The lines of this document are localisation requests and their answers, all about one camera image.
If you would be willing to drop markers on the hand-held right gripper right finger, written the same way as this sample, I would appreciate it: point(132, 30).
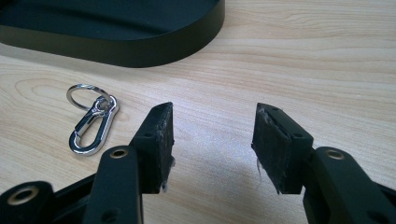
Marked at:
point(289, 146)

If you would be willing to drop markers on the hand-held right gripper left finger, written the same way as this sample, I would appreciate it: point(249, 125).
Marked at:
point(154, 146)

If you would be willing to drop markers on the black oval tray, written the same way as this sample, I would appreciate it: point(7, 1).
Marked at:
point(109, 28)

